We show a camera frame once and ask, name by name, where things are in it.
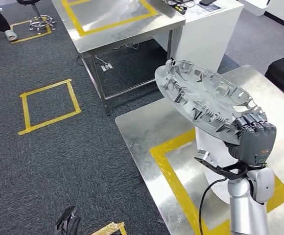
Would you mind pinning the white power strip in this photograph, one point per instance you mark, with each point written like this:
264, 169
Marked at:
106, 67

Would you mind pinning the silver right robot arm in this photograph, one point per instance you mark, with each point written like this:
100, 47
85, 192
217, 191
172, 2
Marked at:
245, 211

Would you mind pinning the black phone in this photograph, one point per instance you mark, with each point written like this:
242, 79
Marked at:
207, 2

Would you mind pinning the yellow workbench tape marking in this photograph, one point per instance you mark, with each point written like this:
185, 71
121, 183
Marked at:
171, 175

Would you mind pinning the yellow steel table tape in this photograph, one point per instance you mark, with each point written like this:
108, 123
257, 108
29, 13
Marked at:
107, 27

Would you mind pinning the black stool chrome base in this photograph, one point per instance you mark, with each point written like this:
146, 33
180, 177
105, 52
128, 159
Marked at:
40, 22

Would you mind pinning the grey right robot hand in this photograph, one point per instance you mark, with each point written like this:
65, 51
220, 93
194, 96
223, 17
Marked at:
257, 146

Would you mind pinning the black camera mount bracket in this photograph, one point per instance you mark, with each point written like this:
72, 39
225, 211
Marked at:
229, 173

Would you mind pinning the printed paper sheet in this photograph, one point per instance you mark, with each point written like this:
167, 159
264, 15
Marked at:
205, 8

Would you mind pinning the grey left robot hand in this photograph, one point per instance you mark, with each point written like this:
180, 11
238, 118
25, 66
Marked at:
67, 222

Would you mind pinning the yellow floor tape square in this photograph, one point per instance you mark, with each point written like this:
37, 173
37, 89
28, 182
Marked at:
109, 228
29, 38

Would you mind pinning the white desk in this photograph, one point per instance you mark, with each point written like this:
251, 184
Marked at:
205, 39

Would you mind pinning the steel table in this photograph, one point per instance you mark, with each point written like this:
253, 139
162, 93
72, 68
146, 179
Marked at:
122, 35

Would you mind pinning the black controller yellow stripe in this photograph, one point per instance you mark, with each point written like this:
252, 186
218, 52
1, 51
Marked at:
178, 9

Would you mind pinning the grey plastic wheel cover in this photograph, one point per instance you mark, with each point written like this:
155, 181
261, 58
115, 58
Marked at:
200, 97

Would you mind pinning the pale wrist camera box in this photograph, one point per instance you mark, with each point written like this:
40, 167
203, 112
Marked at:
207, 157

